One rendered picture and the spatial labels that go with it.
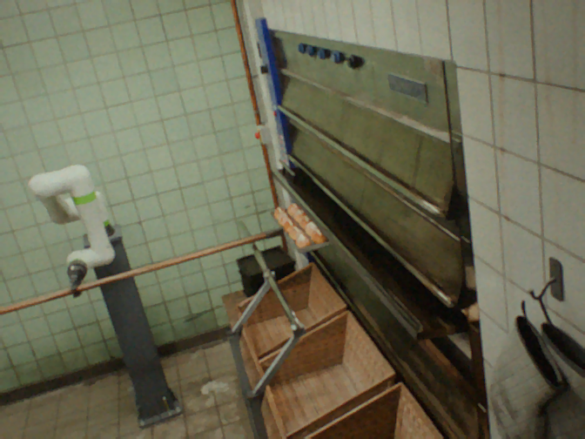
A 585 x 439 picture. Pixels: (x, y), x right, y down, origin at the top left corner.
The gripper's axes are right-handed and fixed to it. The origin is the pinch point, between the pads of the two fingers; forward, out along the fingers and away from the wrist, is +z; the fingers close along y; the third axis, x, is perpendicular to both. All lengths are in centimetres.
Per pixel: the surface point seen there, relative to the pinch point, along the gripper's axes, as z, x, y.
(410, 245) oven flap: 116, -117, -32
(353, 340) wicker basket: 44, -113, 43
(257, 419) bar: 87, -60, 34
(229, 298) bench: -67, -72, 62
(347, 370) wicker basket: 42, -109, 60
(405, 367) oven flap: 99, -116, 24
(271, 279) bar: 44, -83, 2
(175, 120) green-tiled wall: -123, -71, -40
